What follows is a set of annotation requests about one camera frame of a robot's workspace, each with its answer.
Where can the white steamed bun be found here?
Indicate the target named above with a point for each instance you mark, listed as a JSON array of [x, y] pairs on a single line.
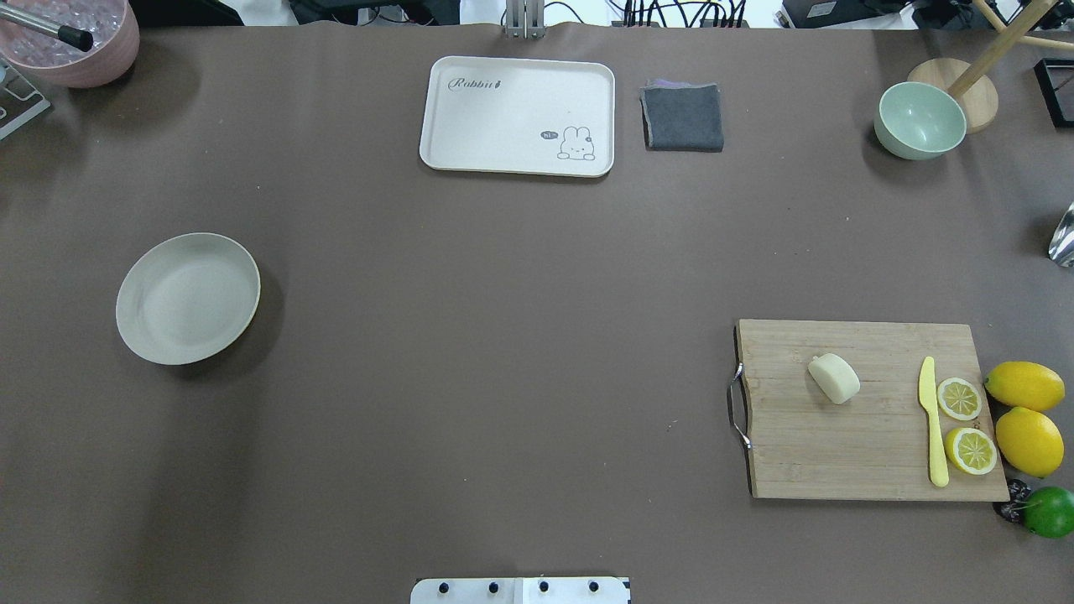
[[835, 376]]

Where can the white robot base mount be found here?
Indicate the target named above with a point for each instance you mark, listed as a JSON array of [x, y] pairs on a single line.
[[539, 589]]

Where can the yellow lemon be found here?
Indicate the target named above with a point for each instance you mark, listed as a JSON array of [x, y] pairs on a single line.
[[1025, 384], [1030, 441]]

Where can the yellow plastic knife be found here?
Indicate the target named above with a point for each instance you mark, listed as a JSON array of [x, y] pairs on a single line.
[[937, 468]]

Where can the grey folded cloth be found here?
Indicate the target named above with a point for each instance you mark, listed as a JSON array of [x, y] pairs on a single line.
[[682, 117]]

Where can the beige round plate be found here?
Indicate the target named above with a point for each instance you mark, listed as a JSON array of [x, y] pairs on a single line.
[[188, 298]]

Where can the green lime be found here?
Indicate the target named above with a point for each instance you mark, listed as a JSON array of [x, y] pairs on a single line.
[[1048, 512]]

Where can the aluminium frame post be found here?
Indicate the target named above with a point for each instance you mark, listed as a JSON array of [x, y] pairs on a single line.
[[524, 19]]

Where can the black tray with glasses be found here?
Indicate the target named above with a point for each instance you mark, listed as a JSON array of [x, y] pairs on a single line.
[[1055, 78]]

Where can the yellow lemon far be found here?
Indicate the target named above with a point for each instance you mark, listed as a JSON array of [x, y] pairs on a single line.
[[1025, 384]]

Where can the lemon half slice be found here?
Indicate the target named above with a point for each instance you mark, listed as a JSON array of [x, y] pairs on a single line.
[[960, 399], [971, 451]]

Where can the mint green bowl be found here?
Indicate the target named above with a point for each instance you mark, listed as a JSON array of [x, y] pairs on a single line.
[[918, 121]]

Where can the pink bowl with ice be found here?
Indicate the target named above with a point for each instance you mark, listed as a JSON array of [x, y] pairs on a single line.
[[115, 36]]

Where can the yellow lemon near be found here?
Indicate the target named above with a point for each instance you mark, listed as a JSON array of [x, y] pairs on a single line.
[[1030, 441]]

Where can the lower lemon half slice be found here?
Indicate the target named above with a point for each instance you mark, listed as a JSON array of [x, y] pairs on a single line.
[[971, 451]]

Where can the wooden cup stand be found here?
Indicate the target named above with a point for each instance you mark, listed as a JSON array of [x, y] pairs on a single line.
[[969, 84]]

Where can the upper lemon half slice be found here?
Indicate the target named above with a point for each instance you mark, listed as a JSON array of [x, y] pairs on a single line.
[[960, 399]]

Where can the wooden cutting board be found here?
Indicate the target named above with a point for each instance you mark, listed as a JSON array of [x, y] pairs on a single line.
[[873, 447]]

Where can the steel tongs black tip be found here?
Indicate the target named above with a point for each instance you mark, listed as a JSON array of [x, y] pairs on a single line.
[[77, 38]]

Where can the steel scoop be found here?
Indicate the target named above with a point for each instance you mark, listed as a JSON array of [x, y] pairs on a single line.
[[1061, 247]]

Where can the cream rabbit tray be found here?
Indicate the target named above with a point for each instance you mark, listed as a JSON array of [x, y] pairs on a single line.
[[519, 116]]

